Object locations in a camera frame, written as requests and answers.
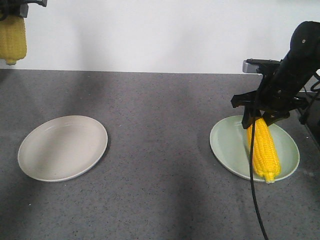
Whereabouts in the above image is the yellow corn cob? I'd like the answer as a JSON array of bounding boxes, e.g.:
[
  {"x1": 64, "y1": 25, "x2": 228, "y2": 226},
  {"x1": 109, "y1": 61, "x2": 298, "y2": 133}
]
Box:
[
  {"x1": 0, "y1": 15, "x2": 27, "y2": 66},
  {"x1": 252, "y1": 117, "x2": 281, "y2": 184}
]

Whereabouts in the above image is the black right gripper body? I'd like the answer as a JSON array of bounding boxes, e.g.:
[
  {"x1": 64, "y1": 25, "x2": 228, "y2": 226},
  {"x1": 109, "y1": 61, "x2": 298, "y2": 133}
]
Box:
[{"x1": 231, "y1": 63, "x2": 309, "y2": 112}]

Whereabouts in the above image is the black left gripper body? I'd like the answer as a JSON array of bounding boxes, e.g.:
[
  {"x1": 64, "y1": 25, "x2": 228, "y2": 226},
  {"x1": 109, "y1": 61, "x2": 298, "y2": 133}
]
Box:
[{"x1": 0, "y1": 0, "x2": 48, "y2": 21}]

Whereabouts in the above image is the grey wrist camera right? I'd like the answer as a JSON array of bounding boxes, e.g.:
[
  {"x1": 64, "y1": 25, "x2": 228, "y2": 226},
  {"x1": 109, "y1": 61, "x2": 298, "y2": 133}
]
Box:
[{"x1": 242, "y1": 58, "x2": 281, "y2": 75}]

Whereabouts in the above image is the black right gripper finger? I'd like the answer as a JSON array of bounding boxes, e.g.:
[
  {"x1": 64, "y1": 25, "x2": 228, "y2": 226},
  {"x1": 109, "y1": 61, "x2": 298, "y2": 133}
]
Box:
[
  {"x1": 241, "y1": 105, "x2": 262, "y2": 129},
  {"x1": 262, "y1": 111, "x2": 290, "y2": 127}
]

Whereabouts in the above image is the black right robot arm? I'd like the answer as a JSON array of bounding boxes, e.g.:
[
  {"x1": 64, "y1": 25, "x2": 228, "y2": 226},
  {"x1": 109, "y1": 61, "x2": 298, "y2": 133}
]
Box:
[{"x1": 231, "y1": 21, "x2": 320, "y2": 129}]

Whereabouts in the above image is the black gas stove top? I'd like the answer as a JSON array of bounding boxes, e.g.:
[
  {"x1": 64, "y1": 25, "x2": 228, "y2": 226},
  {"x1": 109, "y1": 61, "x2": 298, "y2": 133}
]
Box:
[{"x1": 297, "y1": 91, "x2": 320, "y2": 147}]

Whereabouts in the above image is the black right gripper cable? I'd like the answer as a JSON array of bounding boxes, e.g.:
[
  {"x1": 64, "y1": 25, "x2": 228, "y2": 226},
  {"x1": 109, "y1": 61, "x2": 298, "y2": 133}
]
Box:
[{"x1": 247, "y1": 89, "x2": 270, "y2": 240}]

